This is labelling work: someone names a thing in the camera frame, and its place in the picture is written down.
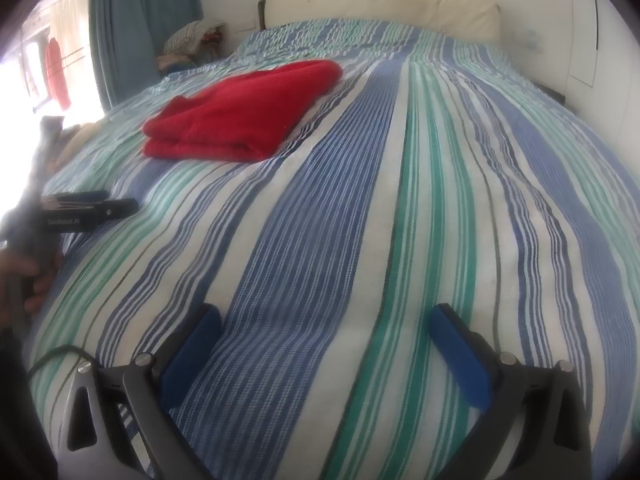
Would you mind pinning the red hanging garment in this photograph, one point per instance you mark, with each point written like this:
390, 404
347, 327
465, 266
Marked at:
56, 75

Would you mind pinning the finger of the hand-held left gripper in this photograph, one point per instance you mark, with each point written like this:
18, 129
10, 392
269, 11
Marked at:
85, 195
117, 208

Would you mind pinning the pile of clothes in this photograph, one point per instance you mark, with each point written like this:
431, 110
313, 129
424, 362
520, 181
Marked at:
187, 37

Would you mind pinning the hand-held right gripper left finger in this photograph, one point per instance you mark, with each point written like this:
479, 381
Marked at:
192, 355

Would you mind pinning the cream padded headboard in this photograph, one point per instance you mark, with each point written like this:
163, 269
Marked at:
380, 2

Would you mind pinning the striped bed cover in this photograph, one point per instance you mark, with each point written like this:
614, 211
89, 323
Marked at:
350, 210

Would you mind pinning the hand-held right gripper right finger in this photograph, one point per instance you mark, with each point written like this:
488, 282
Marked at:
460, 355

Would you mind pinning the blue curtain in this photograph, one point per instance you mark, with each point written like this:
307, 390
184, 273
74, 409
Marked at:
140, 20

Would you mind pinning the person's left hand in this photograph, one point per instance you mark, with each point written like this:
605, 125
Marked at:
37, 287

